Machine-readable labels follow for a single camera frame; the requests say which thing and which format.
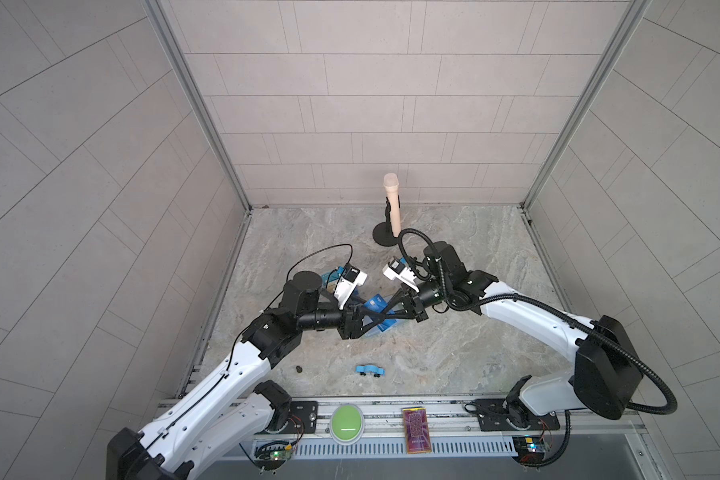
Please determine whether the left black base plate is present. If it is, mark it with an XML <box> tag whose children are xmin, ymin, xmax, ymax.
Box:
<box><xmin>263</xmin><ymin>401</ymin><xmax>319</xmax><ymax>435</ymax></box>

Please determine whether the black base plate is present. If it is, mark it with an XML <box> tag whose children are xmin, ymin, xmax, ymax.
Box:
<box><xmin>263</xmin><ymin>401</ymin><xmax>319</xmax><ymax>435</ymax></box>
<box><xmin>464</xmin><ymin>398</ymin><xmax>561</xmax><ymax>432</ymax></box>

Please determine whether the green circuit board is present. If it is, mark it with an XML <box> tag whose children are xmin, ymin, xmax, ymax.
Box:
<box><xmin>512</xmin><ymin>436</ymin><xmax>548</xmax><ymax>464</ymax></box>
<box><xmin>255</xmin><ymin>440</ymin><xmax>296</xmax><ymax>462</ymax></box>

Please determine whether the green round button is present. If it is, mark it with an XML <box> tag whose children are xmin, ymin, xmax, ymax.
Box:
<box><xmin>329</xmin><ymin>404</ymin><xmax>365</xmax><ymax>445</ymax></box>

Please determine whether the right green circuit board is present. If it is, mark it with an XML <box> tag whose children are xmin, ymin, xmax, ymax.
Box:
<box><xmin>512</xmin><ymin>436</ymin><xmax>548</xmax><ymax>464</ymax></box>

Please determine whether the blue toy car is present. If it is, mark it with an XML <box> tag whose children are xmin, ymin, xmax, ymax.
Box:
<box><xmin>355</xmin><ymin>364</ymin><xmax>386</xmax><ymax>378</ymax></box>

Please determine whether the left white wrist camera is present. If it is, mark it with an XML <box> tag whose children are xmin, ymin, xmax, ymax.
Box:
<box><xmin>334</xmin><ymin>264</ymin><xmax>368</xmax><ymax>310</ymax></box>

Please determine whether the purple patterned card box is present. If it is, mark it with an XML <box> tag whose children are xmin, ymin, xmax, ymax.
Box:
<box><xmin>402</xmin><ymin>407</ymin><xmax>432</xmax><ymax>454</ymax></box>

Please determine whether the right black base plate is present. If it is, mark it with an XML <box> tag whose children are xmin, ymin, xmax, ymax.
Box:
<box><xmin>464</xmin><ymin>398</ymin><xmax>561</xmax><ymax>432</ymax></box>

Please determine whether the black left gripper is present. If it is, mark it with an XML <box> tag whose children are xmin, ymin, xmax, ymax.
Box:
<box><xmin>293</xmin><ymin>297</ymin><xmax>382</xmax><ymax>344</ymax></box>

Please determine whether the black corrugated cable conduit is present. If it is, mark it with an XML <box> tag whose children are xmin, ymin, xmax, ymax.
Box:
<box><xmin>397</xmin><ymin>227</ymin><xmax>678</xmax><ymax>468</ymax></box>

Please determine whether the left green circuit board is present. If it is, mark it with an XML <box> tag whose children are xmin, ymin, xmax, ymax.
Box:
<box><xmin>255</xmin><ymin>440</ymin><xmax>296</xmax><ymax>462</ymax></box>

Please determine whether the blue credit card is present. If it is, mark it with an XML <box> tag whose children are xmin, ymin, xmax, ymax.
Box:
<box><xmin>364</xmin><ymin>294</ymin><xmax>387</xmax><ymax>313</ymax></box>

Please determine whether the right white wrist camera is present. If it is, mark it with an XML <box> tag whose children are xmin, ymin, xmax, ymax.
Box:
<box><xmin>383</xmin><ymin>257</ymin><xmax>419</xmax><ymax>291</ymax></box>

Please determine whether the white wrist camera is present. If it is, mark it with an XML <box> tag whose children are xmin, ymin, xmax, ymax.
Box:
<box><xmin>383</xmin><ymin>257</ymin><xmax>419</xmax><ymax>291</ymax></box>
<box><xmin>334</xmin><ymin>264</ymin><xmax>368</xmax><ymax>310</ymax></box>

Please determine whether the black round microphone stand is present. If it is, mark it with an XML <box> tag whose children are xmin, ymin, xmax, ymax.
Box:
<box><xmin>372</xmin><ymin>199</ymin><xmax>402</xmax><ymax>247</ymax></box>

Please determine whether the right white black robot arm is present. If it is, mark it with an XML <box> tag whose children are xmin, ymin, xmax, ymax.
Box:
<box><xmin>383</xmin><ymin>241</ymin><xmax>655</xmax><ymax>421</ymax></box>

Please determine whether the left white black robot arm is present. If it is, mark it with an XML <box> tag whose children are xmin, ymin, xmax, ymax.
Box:
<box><xmin>105</xmin><ymin>271</ymin><xmax>402</xmax><ymax>479</ymax></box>

